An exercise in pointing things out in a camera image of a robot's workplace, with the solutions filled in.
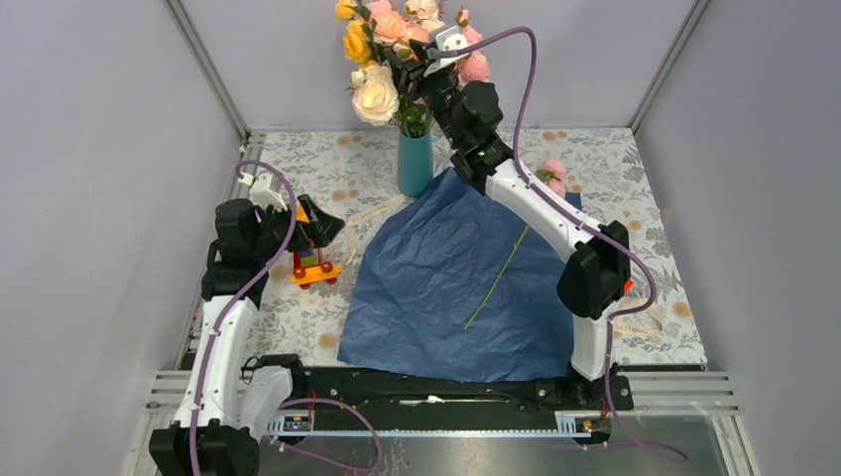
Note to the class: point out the flower bouquet in vase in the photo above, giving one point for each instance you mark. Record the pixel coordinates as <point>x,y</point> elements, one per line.
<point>374,97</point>

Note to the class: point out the yellow red toy block car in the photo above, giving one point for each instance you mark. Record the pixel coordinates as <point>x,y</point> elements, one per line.
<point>310,267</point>

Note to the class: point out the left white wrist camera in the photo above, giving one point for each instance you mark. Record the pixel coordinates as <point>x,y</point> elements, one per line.
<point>264,190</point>

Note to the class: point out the pink flowers bunch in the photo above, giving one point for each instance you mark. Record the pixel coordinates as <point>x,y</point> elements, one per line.
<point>542,208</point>

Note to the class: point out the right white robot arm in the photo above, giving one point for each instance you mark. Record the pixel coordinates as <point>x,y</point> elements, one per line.
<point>597,268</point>

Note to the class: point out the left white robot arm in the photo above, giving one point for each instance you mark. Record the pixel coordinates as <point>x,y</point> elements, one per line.
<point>214,430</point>

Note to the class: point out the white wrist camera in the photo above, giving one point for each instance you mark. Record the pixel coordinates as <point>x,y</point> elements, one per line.
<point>264,190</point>
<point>444,50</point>

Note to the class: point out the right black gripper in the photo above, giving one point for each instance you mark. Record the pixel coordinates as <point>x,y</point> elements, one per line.
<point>408,72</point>

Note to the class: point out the peach pink flower stem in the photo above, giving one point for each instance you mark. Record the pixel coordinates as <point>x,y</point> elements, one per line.
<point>389,26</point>

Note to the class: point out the pink rose flower stem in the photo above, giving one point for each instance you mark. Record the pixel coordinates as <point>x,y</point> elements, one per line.
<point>474,67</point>

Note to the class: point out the teal ceramic vase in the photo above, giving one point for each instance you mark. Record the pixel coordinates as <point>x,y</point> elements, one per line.
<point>415,164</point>

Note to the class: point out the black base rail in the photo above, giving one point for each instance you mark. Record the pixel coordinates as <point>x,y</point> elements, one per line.
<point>347,399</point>

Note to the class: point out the blue wrapping paper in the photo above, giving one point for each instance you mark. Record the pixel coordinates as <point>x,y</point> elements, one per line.
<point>455,286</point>

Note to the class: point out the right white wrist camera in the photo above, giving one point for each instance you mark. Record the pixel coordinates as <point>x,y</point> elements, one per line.
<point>444,50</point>

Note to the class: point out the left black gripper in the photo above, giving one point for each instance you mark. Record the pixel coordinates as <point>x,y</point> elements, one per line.
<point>323,225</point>

